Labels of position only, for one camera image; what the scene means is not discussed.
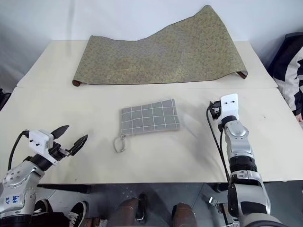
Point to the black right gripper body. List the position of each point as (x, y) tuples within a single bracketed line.
[(215, 109)]

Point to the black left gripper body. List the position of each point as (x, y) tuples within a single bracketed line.
[(58, 151)]

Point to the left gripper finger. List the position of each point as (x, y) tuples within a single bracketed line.
[(60, 131), (79, 143)]

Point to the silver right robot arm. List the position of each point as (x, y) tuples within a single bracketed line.
[(239, 146)]

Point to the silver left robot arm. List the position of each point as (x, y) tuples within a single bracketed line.
[(17, 182)]

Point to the grey checked fabric pouch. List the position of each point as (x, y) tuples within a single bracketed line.
[(150, 116)]

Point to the black sneaker white laces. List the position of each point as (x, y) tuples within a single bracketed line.
[(77, 212)]

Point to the olive patterned mat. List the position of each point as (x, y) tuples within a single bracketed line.
[(163, 54)]

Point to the brown rounded shape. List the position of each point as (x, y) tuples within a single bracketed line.
[(184, 215), (125, 211)]

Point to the person in black white jacket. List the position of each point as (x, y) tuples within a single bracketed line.
[(290, 68)]

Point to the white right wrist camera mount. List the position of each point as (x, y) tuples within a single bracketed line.
[(229, 104)]

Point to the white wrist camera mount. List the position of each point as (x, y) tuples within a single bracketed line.
[(229, 104), (39, 141)]

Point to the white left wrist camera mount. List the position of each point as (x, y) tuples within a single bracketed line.
[(39, 141)]

